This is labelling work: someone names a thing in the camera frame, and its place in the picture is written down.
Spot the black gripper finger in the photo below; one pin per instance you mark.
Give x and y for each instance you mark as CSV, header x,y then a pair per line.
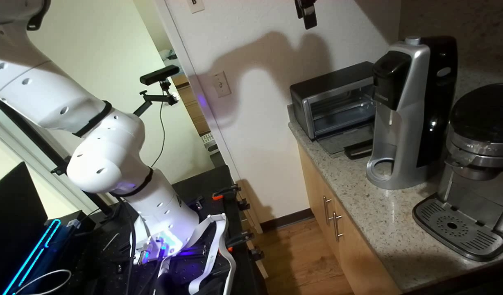
x,y
311,10
302,8

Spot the silver round machine button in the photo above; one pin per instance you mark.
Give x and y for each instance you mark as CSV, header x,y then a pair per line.
x,y
413,39

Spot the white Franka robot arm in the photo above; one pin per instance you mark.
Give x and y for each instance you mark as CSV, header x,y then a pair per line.
x,y
43,92

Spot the silver black toaster oven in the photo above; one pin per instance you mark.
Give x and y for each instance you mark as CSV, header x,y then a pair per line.
x,y
326,92

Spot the black silver coffee maker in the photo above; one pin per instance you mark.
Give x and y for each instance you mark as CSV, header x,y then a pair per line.
x,y
398,124
480,164

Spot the small black flat object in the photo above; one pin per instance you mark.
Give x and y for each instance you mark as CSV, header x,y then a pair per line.
x,y
357,151

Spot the black clamp with orange tip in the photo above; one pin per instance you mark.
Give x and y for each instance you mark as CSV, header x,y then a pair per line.
x,y
243,239
226,193

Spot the wooden cabinet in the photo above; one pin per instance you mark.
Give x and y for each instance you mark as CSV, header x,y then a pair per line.
x,y
359,262

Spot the black box with blue light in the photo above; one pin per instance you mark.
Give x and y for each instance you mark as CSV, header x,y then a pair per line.
x,y
48,255

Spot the black flat panel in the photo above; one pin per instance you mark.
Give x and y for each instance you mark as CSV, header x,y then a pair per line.
x,y
13,218

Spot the white wall switch plate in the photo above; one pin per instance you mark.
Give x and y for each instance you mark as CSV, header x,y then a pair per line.
x,y
195,5

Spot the white wall outlet plate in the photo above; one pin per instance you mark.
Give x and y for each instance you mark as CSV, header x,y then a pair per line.
x,y
223,83

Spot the black bar camera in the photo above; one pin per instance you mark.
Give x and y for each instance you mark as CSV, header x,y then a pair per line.
x,y
159,74

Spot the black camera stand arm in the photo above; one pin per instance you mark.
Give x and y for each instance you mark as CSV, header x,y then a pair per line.
x,y
154,98

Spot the grey metal frame rail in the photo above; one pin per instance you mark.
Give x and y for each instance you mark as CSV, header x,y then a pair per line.
x,y
38,157

